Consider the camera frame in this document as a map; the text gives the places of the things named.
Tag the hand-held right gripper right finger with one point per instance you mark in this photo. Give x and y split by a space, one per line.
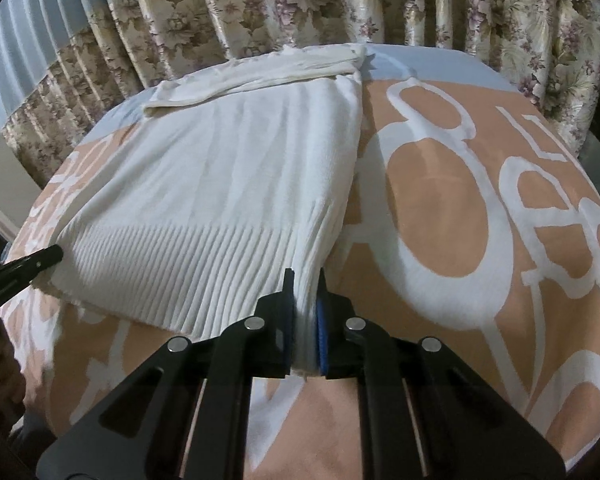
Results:
337 340

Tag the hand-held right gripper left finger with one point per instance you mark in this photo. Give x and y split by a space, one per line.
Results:
267 340

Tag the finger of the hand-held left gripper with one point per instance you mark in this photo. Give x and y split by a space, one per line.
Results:
15 272

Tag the white knit sweater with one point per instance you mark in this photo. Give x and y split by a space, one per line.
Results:
215 175

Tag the white board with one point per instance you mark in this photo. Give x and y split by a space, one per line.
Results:
7 180

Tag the orange printed blanket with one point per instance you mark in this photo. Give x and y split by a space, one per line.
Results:
455 210

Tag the light blue bed sheet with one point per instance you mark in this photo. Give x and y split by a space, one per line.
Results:
430 62

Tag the blue floral curtain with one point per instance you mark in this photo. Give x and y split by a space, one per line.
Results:
330 5

